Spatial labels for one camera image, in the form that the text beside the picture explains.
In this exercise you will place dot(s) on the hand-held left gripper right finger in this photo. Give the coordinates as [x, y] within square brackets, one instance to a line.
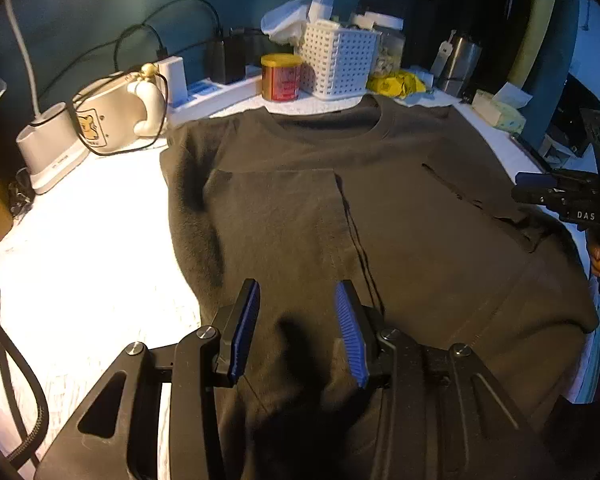
[350, 332]

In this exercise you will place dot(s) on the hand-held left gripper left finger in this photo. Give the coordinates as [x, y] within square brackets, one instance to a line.
[242, 330]

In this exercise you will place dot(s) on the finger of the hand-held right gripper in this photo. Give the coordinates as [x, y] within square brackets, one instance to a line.
[535, 179]
[530, 195]

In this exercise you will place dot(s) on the dark grey t-shirt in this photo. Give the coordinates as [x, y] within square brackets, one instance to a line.
[290, 200]

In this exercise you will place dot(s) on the person's right hand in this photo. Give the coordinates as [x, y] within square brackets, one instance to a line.
[599, 260]

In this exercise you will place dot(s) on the tissue box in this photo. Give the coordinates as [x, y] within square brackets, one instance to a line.
[500, 110]

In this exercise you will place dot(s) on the metal thermos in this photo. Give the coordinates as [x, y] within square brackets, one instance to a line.
[460, 62]

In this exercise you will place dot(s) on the white hanging tag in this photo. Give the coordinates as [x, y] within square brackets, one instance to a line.
[442, 52]

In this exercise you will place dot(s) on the white textured bedspread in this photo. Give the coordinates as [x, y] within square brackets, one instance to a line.
[90, 260]

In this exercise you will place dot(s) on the yellow snack bag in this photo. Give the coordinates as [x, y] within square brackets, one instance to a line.
[395, 84]

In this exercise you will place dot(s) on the clear jar with white lid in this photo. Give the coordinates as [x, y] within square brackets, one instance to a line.
[391, 45]

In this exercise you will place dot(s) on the white perforated plastic basket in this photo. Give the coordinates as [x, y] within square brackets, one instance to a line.
[337, 60]

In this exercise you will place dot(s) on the white power strip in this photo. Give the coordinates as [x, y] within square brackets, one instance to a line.
[215, 91]

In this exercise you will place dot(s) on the cream box with cat print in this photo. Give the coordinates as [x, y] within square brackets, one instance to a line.
[105, 115]

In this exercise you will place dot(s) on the red can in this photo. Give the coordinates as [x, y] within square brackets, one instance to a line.
[281, 77]

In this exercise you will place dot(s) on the white charger block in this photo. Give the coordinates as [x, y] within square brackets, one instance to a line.
[174, 80]

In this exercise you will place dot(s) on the white desk lamp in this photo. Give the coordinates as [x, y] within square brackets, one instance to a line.
[47, 140]

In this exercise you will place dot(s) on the black power adapter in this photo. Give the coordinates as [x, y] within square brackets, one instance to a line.
[227, 57]

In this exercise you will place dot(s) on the clear plastic bag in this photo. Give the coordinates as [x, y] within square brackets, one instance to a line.
[285, 17]

